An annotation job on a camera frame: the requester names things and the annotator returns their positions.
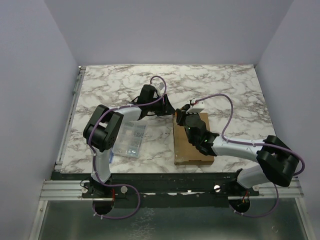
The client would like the aluminium frame rail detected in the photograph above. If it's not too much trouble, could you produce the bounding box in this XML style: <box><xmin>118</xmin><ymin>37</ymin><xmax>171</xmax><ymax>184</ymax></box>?
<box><xmin>40</xmin><ymin>177</ymin><xmax>304</xmax><ymax>201</ymax></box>

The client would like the orange utility knife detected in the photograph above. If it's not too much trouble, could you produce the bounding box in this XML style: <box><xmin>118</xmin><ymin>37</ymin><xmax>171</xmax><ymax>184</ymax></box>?
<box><xmin>175</xmin><ymin>104</ymin><xmax>190</xmax><ymax>114</ymax></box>

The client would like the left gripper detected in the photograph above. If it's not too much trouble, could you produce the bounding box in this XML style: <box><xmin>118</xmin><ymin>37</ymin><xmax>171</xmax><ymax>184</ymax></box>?
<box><xmin>146</xmin><ymin>94</ymin><xmax>176</xmax><ymax>117</ymax></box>

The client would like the clear plastic screw box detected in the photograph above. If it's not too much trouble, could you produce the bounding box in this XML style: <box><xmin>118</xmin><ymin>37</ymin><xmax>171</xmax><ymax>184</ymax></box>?
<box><xmin>112</xmin><ymin>120</ymin><xmax>148</xmax><ymax>158</ymax></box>

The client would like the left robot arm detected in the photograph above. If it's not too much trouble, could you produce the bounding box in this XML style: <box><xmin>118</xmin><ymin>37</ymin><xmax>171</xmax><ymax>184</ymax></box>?
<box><xmin>82</xmin><ymin>83</ymin><xmax>175</xmax><ymax>198</ymax></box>

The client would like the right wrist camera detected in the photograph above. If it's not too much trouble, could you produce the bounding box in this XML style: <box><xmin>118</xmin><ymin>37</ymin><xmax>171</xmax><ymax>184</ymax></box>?
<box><xmin>186</xmin><ymin>98</ymin><xmax>205</xmax><ymax>114</ymax></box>

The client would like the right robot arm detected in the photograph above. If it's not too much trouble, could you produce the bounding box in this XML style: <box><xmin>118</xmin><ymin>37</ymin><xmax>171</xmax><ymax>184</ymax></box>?
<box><xmin>175</xmin><ymin>108</ymin><xmax>299</xmax><ymax>196</ymax></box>

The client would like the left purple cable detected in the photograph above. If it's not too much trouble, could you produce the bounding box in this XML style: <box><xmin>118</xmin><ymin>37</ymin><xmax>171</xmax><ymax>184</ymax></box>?
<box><xmin>88</xmin><ymin>75</ymin><xmax>167</xmax><ymax>221</ymax></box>

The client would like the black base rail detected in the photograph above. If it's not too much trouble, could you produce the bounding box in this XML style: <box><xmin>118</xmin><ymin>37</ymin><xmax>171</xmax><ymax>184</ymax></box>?
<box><xmin>82</xmin><ymin>172</ymin><xmax>259</xmax><ymax>208</ymax></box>

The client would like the brown cardboard express box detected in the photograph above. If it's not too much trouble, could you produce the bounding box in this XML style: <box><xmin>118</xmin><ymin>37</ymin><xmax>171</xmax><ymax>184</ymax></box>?
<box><xmin>172</xmin><ymin>115</ymin><xmax>215</xmax><ymax>166</ymax></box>

